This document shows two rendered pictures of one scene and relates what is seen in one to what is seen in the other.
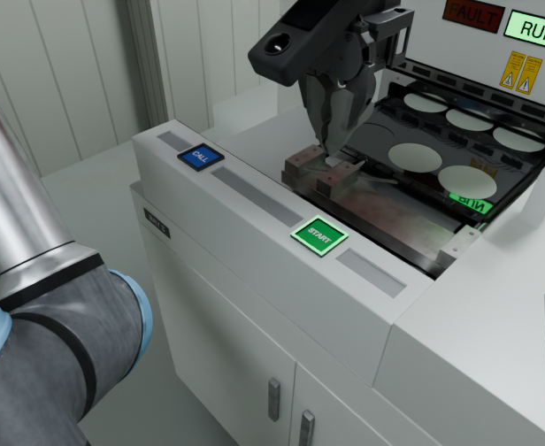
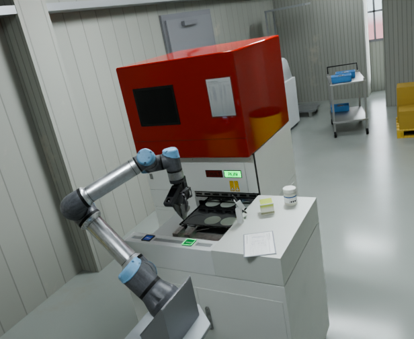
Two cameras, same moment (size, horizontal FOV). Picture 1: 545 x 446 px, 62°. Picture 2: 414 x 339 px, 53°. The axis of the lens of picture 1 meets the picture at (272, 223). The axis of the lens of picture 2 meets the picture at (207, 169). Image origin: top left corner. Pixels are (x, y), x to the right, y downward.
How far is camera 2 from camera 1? 1.54 m
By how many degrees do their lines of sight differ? 26
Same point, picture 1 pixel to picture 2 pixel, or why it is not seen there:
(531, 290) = (240, 235)
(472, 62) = (220, 186)
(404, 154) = (209, 220)
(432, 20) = (203, 178)
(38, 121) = (23, 280)
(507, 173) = not seen: hidden behind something
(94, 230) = (73, 327)
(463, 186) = (228, 222)
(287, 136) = (169, 230)
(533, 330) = (240, 241)
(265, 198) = (171, 240)
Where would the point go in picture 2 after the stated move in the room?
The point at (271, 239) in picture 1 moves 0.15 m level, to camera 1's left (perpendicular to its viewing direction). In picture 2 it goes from (177, 247) to (148, 256)
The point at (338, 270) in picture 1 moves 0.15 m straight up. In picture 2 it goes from (195, 247) to (189, 220)
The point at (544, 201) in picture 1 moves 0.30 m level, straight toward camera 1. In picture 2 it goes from (239, 216) to (221, 246)
